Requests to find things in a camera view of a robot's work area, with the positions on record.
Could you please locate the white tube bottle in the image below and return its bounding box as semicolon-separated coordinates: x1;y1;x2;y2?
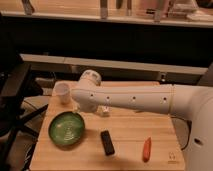
101;106;110;117

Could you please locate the black cable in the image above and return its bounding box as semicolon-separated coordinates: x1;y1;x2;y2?
172;115;191;151

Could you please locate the white paper cup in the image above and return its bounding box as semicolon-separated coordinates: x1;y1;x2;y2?
54;83;70;104

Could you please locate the black office chair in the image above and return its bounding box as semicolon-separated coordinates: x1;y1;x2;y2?
0;13;47;162

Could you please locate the black remote control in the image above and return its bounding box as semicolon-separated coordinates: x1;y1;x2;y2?
101;131;115;156

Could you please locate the orange carrot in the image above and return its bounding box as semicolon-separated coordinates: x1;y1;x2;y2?
143;137;152;162

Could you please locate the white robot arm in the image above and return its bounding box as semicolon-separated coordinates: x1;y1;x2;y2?
71;70;213;171

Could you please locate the green ceramic bowl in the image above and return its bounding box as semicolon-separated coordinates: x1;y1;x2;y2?
48;111;85;146

